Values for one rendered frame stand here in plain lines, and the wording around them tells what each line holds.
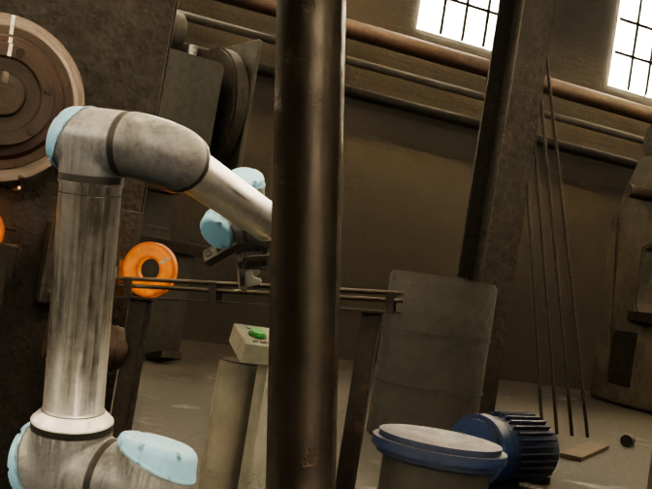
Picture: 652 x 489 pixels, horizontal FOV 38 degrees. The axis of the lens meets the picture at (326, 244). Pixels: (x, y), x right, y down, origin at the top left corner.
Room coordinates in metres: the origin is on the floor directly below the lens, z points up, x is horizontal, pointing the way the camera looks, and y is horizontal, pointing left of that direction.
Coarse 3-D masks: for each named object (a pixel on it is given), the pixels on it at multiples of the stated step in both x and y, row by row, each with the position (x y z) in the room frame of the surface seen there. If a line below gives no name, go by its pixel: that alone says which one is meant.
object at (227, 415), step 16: (224, 368) 2.35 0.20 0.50; (240, 368) 2.34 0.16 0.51; (256, 368) 2.35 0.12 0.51; (224, 384) 2.35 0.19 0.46; (240, 384) 2.34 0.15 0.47; (224, 400) 2.34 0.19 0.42; (240, 400) 2.34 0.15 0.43; (224, 416) 2.34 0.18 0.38; (240, 416) 2.34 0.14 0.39; (208, 432) 2.38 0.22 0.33; (224, 432) 2.34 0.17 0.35; (240, 432) 2.34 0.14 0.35; (208, 448) 2.36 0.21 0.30; (224, 448) 2.34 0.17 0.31; (240, 448) 2.35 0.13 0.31; (208, 464) 2.36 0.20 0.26; (224, 464) 2.34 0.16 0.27; (240, 464) 2.35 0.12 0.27; (208, 480) 2.35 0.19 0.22; (224, 480) 2.34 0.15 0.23
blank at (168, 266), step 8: (136, 248) 2.69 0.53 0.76; (144, 248) 2.69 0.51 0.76; (152, 248) 2.68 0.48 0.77; (160, 248) 2.68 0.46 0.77; (168, 248) 2.69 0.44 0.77; (128, 256) 2.69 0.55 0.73; (136, 256) 2.69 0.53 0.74; (144, 256) 2.68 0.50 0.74; (152, 256) 2.68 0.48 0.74; (160, 256) 2.68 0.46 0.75; (168, 256) 2.67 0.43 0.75; (128, 264) 2.69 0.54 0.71; (136, 264) 2.69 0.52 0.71; (160, 264) 2.67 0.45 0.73; (168, 264) 2.67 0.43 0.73; (176, 264) 2.68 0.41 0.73; (128, 272) 2.69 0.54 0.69; (136, 272) 2.69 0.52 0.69; (160, 272) 2.67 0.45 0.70; (168, 272) 2.67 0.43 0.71; (176, 272) 2.68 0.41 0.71; (136, 288) 2.69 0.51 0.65; (144, 296) 2.68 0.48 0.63; (152, 296) 2.68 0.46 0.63
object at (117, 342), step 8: (48, 328) 2.62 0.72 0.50; (112, 328) 2.67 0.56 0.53; (120, 328) 2.69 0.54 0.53; (112, 336) 2.65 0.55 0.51; (120, 336) 2.67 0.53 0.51; (112, 344) 2.64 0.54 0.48; (120, 344) 2.65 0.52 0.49; (112, 352) 2.64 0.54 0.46; (120, 352) 2.65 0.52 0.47; (112, 360) 2.65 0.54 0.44; (120, 360) 2.66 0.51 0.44; (112, 368) 2.67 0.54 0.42
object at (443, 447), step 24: (384, 432) 2.21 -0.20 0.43; (408, 432) 2.25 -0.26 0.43; (432, 432) 2.32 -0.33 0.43; (456, 432) 2.39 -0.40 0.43; (384, 456) 2.23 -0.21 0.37; (408, 456) 2.12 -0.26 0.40; (432, 456) 2.10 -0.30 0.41; (456, 456) 2.10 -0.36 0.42; (480, 456) 2.13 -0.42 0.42; (504, 456) 2.21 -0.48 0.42; (384, 480) 2.21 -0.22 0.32; (408, 480) 2.15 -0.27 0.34; (432, 480) 2.13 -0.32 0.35; (456, 480) 2.13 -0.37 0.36; (480, 480) 2.17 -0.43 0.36
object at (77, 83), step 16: (0, 16) 2.62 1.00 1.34; (16, 16) 2.63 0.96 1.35; (32, 32) 2.65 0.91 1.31; (48, 32) 2.67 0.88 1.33; (64, 48) 2.69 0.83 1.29; (64, 64) 2.70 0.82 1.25; (80, 80) 2.72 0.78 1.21; (80, 96) 2.72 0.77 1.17; (48, 160) 2.70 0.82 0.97; (0, 176) 2.65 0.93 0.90; (16, 176) 2.66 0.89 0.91
